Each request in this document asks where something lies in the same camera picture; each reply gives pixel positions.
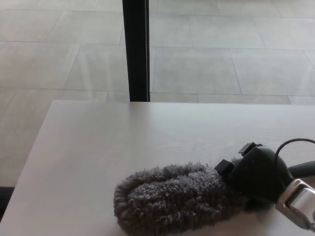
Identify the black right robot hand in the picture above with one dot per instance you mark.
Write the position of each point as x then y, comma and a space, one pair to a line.
258, 172

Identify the grey fluffy microfibre duster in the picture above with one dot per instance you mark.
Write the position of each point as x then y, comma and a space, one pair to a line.
177, 199

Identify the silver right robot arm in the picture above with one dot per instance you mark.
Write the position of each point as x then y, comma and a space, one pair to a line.
297, 206

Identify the black vertical window frame post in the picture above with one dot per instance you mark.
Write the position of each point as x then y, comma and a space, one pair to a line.
137, 49

